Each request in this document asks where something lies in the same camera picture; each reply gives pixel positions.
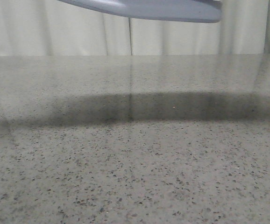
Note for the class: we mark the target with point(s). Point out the pale green curtain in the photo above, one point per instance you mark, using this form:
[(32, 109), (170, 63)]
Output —
[(54, 28)]

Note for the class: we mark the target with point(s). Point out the light blue slipper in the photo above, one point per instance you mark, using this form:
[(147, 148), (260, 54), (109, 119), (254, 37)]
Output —
[(199, 11)]

